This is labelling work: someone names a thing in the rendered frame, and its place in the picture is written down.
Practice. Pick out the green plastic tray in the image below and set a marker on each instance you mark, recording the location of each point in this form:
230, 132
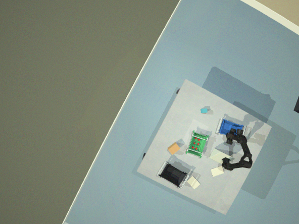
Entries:
199, 147

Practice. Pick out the blue plastic tray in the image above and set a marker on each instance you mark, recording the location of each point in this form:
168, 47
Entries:
227, 125

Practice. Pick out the tan rectangular block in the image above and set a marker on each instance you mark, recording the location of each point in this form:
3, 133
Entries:
173, 148

